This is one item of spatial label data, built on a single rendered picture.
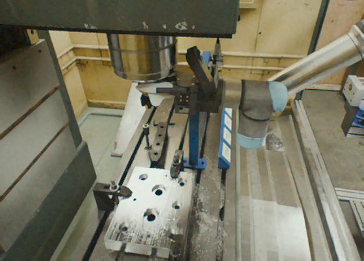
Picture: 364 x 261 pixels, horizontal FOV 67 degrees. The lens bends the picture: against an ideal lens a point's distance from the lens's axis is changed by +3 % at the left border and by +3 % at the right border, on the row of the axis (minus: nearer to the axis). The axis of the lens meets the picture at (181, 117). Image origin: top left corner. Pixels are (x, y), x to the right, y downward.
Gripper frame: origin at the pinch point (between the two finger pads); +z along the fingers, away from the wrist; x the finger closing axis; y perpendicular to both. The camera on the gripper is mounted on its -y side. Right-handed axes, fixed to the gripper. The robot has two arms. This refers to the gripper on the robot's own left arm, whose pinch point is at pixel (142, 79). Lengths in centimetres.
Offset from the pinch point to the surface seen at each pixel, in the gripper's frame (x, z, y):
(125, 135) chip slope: 65, 28, 75
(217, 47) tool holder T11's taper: 59, -21, 13
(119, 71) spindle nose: -6.8, 3.5, -5.1
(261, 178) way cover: 31, -48, 65
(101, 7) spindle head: -12.2, 3.7, -19.6
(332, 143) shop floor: 149, -145, 134
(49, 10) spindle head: -11.4, 13.4, -18.3
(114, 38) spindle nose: -6.8, 3.7, -12.5
